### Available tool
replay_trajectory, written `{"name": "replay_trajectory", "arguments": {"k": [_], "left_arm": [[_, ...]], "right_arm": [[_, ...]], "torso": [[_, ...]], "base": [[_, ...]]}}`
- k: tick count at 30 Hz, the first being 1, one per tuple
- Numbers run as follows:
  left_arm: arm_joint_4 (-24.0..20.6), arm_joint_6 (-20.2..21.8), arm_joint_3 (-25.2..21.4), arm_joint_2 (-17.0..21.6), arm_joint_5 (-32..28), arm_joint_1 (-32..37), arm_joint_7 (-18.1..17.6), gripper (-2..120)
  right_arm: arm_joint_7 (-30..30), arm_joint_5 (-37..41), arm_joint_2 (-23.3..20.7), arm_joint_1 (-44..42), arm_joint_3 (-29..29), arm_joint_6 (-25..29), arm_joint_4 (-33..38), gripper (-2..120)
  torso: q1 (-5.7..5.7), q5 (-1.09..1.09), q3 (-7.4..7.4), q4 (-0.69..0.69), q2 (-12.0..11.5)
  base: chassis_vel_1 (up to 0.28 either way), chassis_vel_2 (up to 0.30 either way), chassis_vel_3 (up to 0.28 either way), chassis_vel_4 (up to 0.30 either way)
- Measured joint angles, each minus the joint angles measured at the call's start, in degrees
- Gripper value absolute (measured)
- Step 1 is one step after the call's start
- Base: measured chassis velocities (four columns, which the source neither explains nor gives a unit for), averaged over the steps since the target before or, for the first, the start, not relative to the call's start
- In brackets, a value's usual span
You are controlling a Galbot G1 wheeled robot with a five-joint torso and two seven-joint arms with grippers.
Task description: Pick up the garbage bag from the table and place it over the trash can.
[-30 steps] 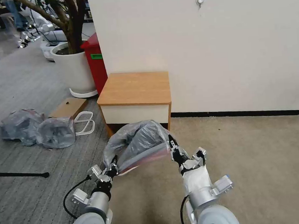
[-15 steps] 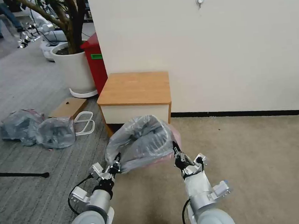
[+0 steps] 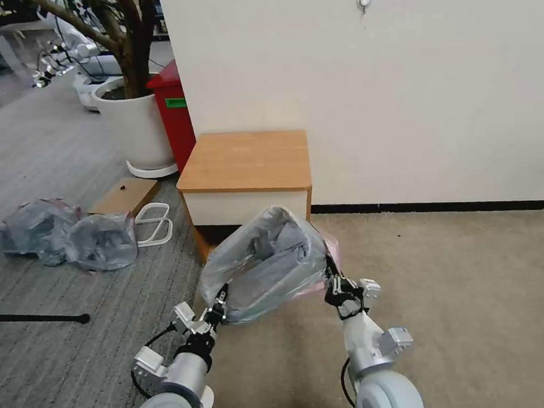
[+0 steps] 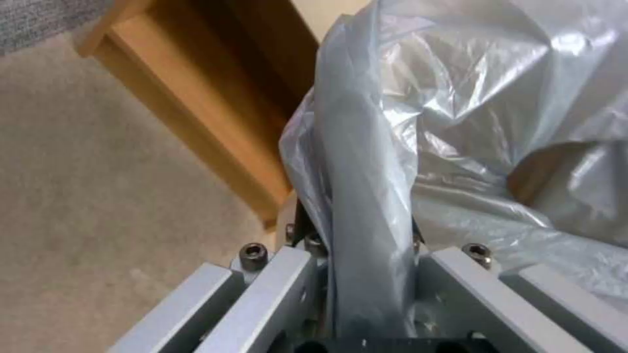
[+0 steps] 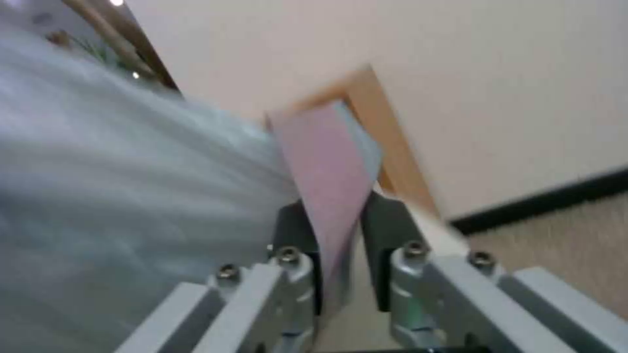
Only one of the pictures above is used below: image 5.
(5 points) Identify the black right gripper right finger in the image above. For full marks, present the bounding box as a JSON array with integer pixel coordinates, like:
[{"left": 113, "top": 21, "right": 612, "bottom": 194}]
[{"left": 360, "top": 192, "right": 628, "bottom": 353}]

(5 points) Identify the translucent grey garbage bag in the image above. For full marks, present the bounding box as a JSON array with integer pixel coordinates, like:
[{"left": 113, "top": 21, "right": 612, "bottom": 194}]
[{"left": 0, "top": 27, "right": 384, "bottom": 353}]

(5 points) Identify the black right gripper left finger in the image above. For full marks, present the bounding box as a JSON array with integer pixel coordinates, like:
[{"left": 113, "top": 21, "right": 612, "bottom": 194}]
[{"left": 113, "top": 200, "right": 325, "bottom": 353}]

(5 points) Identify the black skirting board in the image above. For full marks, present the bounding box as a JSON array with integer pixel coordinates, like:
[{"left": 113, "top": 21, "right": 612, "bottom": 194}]
[{"left": 448, "top": 167, "right": 628, "bottom": 234}]

